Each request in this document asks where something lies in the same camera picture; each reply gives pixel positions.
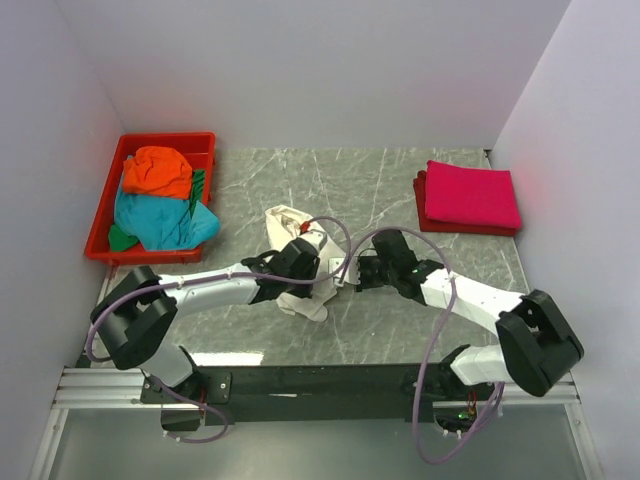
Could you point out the dark red folded t shirt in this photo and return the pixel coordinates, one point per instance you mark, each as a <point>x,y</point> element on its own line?
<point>433,226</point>

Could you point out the red plastic bin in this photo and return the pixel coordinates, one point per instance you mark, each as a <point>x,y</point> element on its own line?
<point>199,150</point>

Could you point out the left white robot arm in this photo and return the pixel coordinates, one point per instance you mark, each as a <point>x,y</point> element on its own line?
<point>130,325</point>

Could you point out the black base bar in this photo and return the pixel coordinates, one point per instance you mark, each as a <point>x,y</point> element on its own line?
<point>307,393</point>

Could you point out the orange t shirt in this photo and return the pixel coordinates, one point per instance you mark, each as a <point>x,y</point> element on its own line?
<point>157,171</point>

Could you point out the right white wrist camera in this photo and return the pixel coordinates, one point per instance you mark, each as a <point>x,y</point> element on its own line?
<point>344,275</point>

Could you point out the pink folded t shirt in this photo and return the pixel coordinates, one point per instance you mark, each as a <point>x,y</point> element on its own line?
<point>470,196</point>

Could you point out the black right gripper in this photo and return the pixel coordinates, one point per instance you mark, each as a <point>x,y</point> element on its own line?
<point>364,284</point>

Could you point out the white t shirt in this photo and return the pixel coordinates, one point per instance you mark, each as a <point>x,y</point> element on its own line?
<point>283,224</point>

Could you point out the green t shirt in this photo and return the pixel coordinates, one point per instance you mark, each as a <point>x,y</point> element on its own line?
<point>122,240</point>

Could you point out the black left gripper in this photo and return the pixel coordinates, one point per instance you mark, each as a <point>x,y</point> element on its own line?
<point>304,290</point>

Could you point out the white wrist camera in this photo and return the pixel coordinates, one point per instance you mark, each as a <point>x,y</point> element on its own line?
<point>316,236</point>
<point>344,275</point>

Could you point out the aluminium rail frame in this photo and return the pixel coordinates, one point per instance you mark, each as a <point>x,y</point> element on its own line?
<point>87,388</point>

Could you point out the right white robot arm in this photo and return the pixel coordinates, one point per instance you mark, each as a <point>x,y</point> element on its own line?
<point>536,345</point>

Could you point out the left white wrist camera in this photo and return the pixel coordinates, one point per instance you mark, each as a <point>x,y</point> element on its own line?
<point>316,236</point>

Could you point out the light blue t shirt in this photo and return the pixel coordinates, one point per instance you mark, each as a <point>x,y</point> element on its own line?
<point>160,220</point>

